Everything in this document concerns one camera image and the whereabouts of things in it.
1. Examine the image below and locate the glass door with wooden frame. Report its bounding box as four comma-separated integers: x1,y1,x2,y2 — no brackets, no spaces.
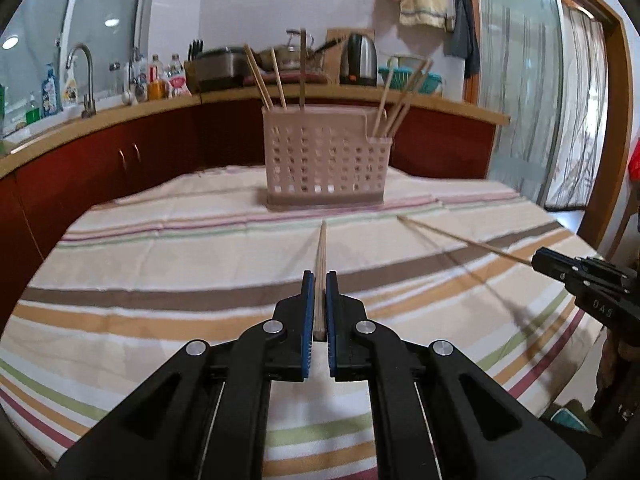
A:
461,0,640,263

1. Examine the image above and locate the black handled spatula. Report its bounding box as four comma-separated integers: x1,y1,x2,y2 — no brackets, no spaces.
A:
312,37,347,58

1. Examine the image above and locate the white spray bottle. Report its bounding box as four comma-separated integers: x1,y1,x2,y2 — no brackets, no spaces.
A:
60,57,80,107

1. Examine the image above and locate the teal colander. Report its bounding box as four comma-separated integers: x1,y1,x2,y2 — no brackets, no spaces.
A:
377,66,444,95

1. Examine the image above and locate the steel faucet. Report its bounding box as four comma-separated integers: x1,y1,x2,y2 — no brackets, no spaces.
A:
65,43,99,119

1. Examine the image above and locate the person's right hand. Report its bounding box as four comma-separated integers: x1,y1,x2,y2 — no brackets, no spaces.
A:
597,327,632,407

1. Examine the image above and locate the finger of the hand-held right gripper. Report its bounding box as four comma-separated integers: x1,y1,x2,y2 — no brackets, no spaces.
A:
581,255,640,294
531,247,584,282

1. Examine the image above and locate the dark brown chopstick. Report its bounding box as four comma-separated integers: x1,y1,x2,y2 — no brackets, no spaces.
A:
299,28,307,109

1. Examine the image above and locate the pink perforated utensil holder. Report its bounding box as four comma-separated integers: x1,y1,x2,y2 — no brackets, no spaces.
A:
261,105,394,212

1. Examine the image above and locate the dark grey cloth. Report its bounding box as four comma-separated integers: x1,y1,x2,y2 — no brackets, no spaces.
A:
447,0,481,80

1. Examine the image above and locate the sliding window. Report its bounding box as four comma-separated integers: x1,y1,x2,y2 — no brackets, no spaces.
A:
0,0,152,128

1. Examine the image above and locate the wooden chopstick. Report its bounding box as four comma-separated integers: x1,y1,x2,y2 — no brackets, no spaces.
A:
391,58,435,137
315,220,328,337
384,61,429,138
270,49,288,109
396,215,535,264
375,71,393,139
243,43,274,110

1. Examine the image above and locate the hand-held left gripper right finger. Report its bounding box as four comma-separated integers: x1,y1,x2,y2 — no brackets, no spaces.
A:
325,270,587,480

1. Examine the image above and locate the steel wok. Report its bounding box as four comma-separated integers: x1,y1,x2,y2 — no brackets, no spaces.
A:
254,50,332,74

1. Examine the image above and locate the blue detergent bottle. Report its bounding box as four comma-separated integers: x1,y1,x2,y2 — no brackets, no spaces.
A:
41,62,59,114

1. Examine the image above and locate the steel electric kettle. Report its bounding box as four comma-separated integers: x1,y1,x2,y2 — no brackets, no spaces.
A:
340,32,379,86

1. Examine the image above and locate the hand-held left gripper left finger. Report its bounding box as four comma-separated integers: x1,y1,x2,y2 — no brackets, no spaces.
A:
54,270,317,480

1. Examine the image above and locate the red induction cooker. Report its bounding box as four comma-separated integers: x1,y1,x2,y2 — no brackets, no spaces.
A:
242,71,332,86

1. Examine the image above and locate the red kitchen cabinet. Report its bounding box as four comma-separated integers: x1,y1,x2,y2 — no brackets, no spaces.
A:
0,94,511,333

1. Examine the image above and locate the striped cloth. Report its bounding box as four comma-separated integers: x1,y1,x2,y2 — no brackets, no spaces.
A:
0,162,609,480

